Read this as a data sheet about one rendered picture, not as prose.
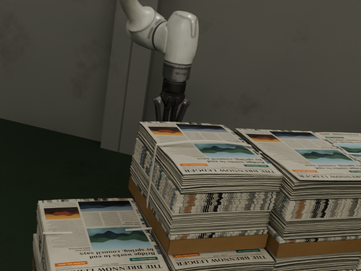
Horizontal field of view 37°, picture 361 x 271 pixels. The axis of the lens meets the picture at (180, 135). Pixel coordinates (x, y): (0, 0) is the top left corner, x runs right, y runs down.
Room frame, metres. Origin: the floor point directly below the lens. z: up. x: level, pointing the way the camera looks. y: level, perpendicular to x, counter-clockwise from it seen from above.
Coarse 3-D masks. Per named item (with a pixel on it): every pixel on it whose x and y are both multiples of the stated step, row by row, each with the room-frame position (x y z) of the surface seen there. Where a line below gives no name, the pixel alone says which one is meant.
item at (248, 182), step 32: (192, 160) 1.26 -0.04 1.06; (224, 160) 1.30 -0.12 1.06; (256, 160) 1.34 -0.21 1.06; (160, 192) 1.27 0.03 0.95; (192, 192) 1.18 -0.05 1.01; (224, 192) 1.22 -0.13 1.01; (256, 192) 1.26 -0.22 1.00; (160, 224) 1.25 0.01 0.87; (192, 224) 1.20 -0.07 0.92; (224, 224) 1.23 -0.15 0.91; (256, 224) 1.27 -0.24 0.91
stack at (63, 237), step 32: (64, 224) 1.25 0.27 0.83; (96, 224) 1.27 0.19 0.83; (128, 224) 1.30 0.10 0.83; (64, 256) 1.10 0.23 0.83; (96, 256) 1.12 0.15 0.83; (128, 256) 1.14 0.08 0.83; (160, 256) 1.17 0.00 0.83; (192, 256) 1.19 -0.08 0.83; (224, 256) 1.21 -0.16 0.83; (256, 256) 1.24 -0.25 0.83; (320, 256) 1.30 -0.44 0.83; (352, 256) 1.34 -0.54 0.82
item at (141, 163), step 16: (144, 128) 1.47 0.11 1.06; (160, 128) 1.47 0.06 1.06; (176, 128) 1.49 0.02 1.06; (192, 128) 1.52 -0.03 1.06; (208, 128) 1.55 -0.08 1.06; (224, 128) 1.58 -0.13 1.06; (144, 144) 1.45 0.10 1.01; (144, 160) 1.42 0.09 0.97; (144, 176) 1.39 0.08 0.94; (144, 192) 1.38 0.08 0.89
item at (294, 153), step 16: (256, 144) 1.45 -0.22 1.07; (272, 144) 1.48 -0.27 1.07; (288, 144) 1.50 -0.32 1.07; (304, 144) 1.53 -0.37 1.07; (320, 144) 1.56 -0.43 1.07; (288, 160) 1.36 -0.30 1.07; (304, 160) 1.39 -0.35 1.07; (320, 160) 1.41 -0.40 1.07; (336, 160) 1.43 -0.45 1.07; (352, 160) 1.45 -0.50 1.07; (304, 176) 1.26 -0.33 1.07; (320, 176) 1.28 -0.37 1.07; (336, 176) 1.30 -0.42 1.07; (352, 176) 1.32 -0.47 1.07
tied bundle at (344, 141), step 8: (320, 136) 1.66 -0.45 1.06; (328, 136) 1.67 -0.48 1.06; (336, 136) 1.69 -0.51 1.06; (344, 136) 1.70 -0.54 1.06; (352, 136) 1.72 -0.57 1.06; (360, 136) 1.73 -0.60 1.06; (336, 144) 1.60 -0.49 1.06; (344, 144) 1.62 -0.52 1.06; (352, 144) 1.63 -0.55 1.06; (360, 144) 1.65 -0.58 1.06; (352, 152) 1.55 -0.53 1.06; (360, 152) 1.56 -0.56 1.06; (360, 160) 1.49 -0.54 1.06
